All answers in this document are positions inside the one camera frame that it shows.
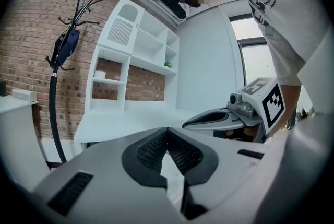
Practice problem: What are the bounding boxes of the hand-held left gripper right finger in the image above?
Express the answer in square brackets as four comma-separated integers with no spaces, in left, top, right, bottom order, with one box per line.
[166,126,275,221]

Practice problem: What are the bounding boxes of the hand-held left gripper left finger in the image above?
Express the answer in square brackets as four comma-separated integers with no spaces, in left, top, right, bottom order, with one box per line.
[31,126,183,224]

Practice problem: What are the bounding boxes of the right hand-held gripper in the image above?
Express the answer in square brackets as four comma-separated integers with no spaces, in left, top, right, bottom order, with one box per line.
[182,77,287,144]

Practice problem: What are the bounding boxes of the person's right forearm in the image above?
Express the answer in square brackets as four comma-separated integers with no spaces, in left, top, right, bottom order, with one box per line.
[279,84,303,131]

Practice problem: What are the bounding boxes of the white desk with shelves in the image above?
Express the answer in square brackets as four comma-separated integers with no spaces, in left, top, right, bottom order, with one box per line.
[74,0,201,150]

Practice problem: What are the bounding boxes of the person's right hand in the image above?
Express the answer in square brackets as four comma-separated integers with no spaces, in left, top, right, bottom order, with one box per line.
[225,127,255,142]

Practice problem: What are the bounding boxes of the black framed window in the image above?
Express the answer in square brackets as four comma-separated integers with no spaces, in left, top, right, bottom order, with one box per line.
[229,15,277,88]

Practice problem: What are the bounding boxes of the black coat rack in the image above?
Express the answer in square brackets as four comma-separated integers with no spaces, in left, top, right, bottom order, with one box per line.
[45,0,108,164]

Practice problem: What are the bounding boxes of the white rectangular box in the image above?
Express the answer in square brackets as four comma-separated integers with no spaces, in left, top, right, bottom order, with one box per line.
[12,88,38,102]

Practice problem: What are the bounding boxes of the person's grey sweatshirt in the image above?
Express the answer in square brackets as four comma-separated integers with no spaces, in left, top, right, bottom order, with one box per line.
[241,0,334,88]

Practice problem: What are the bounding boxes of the navy blue garment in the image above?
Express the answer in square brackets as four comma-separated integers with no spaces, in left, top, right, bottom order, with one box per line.
[56,28,80,66]

